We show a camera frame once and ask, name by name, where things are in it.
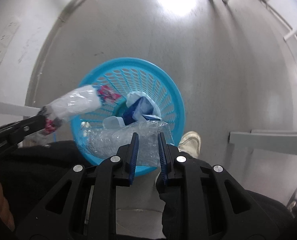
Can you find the white paper cup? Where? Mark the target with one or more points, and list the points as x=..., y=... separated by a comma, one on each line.
x=112, y=122

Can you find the white shoe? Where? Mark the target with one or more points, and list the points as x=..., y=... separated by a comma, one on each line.
x=190, y=142

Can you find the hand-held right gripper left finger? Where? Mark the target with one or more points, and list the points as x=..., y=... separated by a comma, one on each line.
x=134, y=155

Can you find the white table crossbar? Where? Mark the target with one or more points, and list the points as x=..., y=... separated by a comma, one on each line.
x=268, y=142
x=11, y=107

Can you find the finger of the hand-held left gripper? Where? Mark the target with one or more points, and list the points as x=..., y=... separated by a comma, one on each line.
x=26, y=131
x=18, y=123

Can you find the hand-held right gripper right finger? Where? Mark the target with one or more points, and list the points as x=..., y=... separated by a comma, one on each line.
x=163, y=160

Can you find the white plastic bag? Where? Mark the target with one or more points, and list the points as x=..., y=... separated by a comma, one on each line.
x=76, y=102

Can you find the blue plastic mesh basket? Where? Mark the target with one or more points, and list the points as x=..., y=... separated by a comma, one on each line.
x=148, y=80

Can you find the clear plastic bag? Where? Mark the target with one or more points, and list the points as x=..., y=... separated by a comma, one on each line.
x=108, y=137

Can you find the blue snack bag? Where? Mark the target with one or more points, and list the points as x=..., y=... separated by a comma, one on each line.
x=138, y=107

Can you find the person's black pants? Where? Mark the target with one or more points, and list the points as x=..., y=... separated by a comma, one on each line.
x=51, y=160

